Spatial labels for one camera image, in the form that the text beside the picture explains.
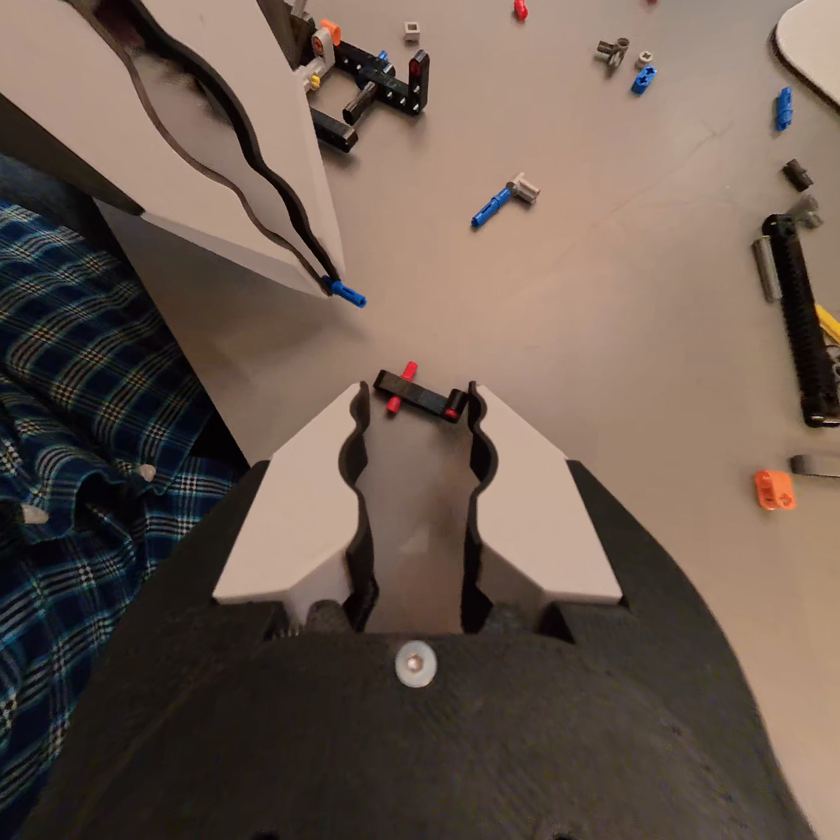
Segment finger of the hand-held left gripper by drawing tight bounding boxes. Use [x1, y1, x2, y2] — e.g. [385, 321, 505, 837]
[131, 0, 347, 286]
[0, 0, 332, 299]

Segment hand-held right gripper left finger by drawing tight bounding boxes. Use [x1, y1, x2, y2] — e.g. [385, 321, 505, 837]
[212, 382, 380, 634]

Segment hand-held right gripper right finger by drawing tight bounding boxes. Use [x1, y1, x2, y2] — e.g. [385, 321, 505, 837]
[461, 382, 623, 634]

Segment black lego model assembly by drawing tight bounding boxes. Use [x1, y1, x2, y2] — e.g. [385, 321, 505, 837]
[292, 0, 431, 154]

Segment black lego beam red pins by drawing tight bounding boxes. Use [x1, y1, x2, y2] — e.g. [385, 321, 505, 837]
[373, 360, 470, 424]

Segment orange two-hole lego connector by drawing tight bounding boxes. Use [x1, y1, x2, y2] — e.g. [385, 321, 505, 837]
[753, 469, 798, 512]

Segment long black ribbed lego piece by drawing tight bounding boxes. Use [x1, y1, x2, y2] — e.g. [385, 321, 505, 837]
[761, 213, 840, 429]

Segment grey lego axle tube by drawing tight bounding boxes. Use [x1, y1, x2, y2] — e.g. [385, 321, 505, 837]
[751, 236, 783, 304]

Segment person in blue plaid shirt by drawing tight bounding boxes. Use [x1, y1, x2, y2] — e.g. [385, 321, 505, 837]
[0, 200, 247, 834]

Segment grey connector with blue pin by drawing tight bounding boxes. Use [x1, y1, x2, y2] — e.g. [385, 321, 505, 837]
[470, 172, 541, 229]

